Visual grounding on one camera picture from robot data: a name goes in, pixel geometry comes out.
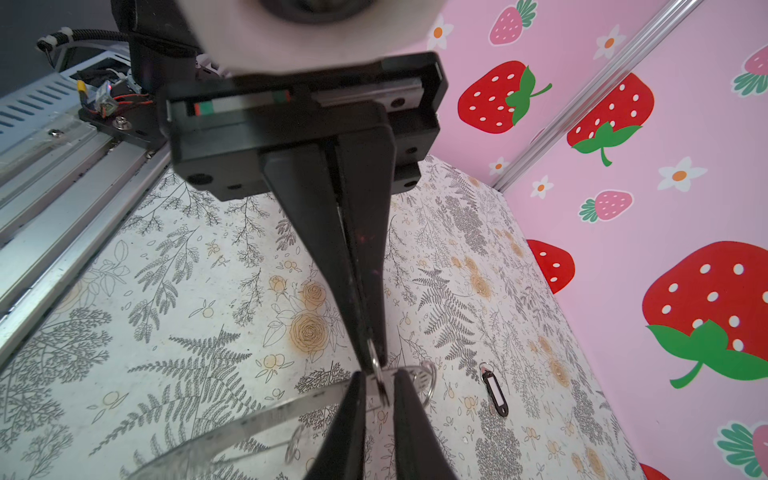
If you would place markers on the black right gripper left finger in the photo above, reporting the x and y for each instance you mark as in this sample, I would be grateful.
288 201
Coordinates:
342 453

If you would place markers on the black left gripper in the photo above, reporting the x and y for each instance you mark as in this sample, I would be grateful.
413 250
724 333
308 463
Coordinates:
218 130

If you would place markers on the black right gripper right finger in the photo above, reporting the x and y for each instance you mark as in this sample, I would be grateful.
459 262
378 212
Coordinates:
418 455

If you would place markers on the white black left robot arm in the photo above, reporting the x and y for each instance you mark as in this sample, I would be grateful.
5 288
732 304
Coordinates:
333 145

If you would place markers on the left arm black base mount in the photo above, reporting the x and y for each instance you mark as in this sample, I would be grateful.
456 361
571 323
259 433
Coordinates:
114 103

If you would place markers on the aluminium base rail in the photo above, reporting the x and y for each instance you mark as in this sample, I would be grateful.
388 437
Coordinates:
66 185

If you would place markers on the aluminium corner post right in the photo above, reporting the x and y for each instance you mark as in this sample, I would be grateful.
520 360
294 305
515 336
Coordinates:
635 51

